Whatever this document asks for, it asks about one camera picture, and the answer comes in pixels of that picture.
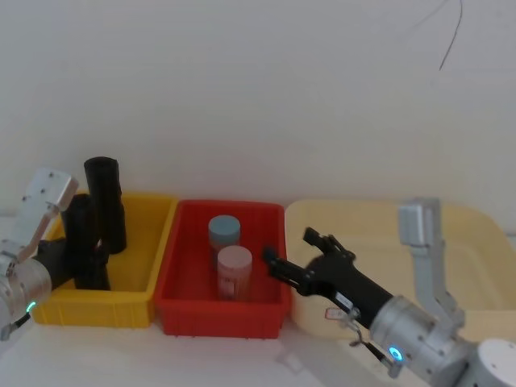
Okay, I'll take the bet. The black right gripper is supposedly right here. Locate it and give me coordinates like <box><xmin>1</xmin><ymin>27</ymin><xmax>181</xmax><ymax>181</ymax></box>
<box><xmin>261</xmin><ymin>226</ymin><xmax>395</xmax><ymax>331</ymax></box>

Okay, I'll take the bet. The red plastic bin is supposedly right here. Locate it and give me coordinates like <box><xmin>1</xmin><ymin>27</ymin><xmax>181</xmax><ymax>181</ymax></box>
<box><xmin>153</xmin><ymin>198</ymin><xmax>293</xmax><ymax>339</ymax></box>

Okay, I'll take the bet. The jar with blue lid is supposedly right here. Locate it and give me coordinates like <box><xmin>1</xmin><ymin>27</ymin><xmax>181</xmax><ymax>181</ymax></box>
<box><xmin>207</xmin><ymin>214</ymin><xmax>242</xmax><ymax>275</ymax></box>

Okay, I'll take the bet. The white table cloth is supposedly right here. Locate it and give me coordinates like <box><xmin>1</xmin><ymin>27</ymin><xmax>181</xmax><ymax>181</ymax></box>
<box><xmin>0</xmin><ymin>207</ymin><xmax>516</xmax><ymax>387</ymax></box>

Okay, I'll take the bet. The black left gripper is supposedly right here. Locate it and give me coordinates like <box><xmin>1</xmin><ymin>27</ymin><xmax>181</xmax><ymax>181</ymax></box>
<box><xmin>33</xmin><ymin>156</ymin><xmax>128</xmax><ymax>291</ymax></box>

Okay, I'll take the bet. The cream plastic tray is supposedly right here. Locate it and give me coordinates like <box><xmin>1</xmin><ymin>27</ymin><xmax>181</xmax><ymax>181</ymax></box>
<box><xmin>284</xmin><ymin>198</ymin><xmax>516</xmax><ymax>344</ymax></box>

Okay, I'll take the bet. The yellow plastic bin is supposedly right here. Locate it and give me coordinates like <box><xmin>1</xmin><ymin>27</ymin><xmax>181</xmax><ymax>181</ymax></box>
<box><xmin>31</xmin><ymin>192</ymin><xmax>180</xmax><ymax>329</ymax></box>

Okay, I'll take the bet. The thin dark gripper cable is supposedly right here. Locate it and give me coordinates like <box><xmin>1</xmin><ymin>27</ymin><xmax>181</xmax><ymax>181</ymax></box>
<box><xmin>341</xmin><ymin>306</ymin><xmax>399</xmax><ymax>368</ymax></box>

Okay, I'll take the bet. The jar with pink lid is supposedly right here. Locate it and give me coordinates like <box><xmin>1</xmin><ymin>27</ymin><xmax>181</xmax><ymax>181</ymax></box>
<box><xmin>216</xmin><ymin>246</ymin><xmax>254</xmax><ymax>302</ymax></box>

